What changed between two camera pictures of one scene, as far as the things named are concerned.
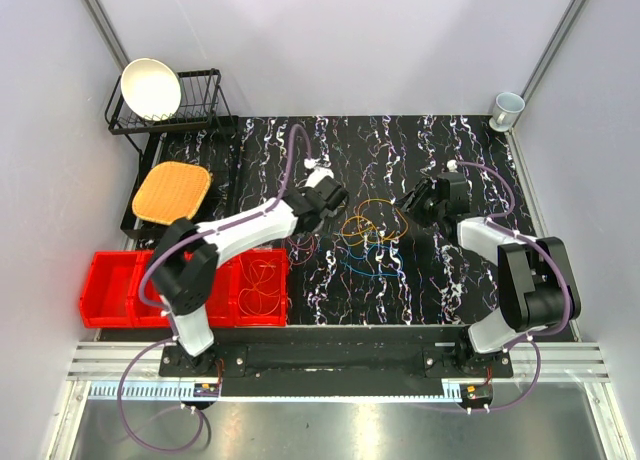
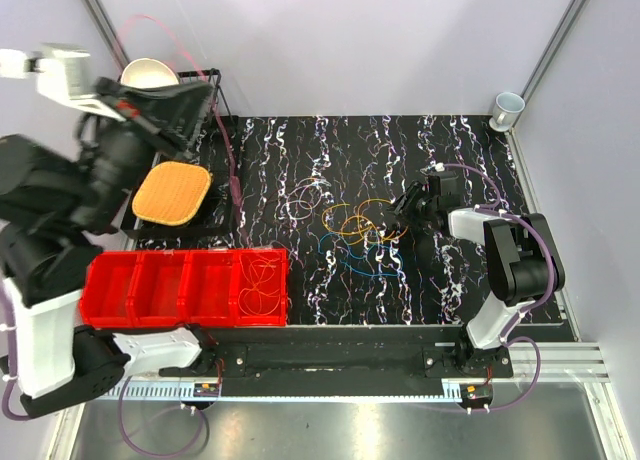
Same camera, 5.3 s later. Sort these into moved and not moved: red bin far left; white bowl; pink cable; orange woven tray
Moved: pink cable
Not moved: orange woven tray; red bin far left; white bowl
